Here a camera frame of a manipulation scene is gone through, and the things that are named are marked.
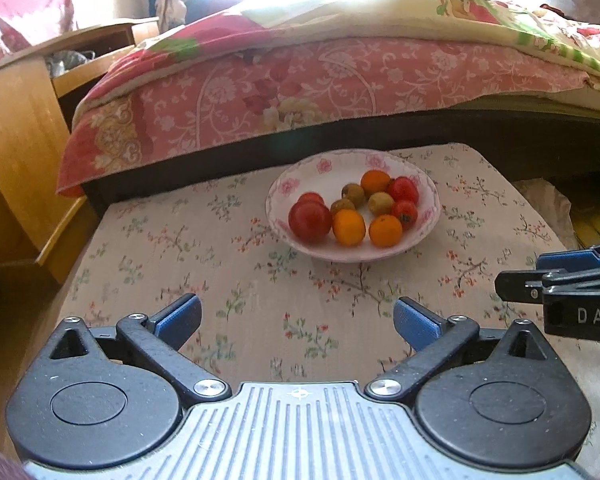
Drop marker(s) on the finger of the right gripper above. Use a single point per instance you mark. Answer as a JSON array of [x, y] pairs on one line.
[[570, 300], [581, 259]]

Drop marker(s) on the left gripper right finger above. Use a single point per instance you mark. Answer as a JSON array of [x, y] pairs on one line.
[[494, 399]]

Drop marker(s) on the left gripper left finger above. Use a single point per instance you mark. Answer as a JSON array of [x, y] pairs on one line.
[[96, 398]]

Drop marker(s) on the small orange mandarin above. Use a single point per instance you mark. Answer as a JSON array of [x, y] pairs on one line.
[[385, 231]]

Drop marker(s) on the brown longan with stem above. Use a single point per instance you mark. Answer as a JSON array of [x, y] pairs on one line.
[[380, 203]]

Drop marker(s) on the large orange mandarin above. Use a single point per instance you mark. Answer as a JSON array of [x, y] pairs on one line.
[[349, 228]]

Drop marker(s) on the large red tomato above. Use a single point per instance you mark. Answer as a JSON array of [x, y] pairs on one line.
[[310, 221]]

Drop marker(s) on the small red cherry tomato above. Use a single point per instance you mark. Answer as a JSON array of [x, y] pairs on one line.
[[311, 197]]

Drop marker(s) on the floral table cloth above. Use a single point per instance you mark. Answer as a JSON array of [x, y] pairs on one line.
[[272, 314]]

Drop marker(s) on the white floral plate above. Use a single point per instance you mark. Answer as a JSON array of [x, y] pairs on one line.
[[326, 174]]

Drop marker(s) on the cream floral quilt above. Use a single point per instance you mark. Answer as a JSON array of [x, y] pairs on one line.
[[540, 32]]

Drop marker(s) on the wooden nightstand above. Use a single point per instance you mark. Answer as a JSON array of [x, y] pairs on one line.
[[42, 233]]

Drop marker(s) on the pink floral bedspread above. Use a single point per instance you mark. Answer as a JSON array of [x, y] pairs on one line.
[[204, 87]]

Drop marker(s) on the dark wooden bed frame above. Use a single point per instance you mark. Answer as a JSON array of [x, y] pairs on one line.
[[521, 144]]

